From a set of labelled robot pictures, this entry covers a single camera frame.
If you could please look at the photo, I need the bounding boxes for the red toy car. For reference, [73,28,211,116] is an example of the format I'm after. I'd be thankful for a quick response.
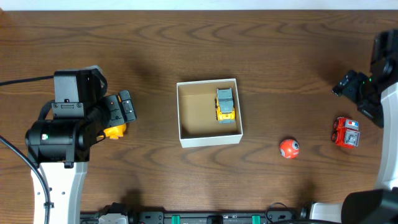
[331,116,360,149]

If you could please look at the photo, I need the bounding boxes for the yellow grey dump truck toy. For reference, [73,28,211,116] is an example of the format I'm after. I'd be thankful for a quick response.
[215,88,236,123]

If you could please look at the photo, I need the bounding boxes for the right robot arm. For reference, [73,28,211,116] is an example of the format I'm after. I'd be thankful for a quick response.
[294,29,397,224]

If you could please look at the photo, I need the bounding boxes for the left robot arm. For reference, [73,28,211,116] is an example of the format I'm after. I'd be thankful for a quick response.
[25,66,136,223]

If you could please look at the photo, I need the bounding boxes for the orange dinosaur toy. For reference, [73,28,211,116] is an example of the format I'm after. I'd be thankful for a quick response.
[99,124,127,139]

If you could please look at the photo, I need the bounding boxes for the red ball toy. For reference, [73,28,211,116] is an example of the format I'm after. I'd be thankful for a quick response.
[279,139,300,159]

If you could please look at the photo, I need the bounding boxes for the white cardboard box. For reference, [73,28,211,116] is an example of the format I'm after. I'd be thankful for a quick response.
[177,78,243,148]

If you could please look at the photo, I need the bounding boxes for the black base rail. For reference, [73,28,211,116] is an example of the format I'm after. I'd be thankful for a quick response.
[80,203,295,224]

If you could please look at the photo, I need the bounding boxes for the left black cable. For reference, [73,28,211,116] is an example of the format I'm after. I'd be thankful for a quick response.
[0,75,55,224]

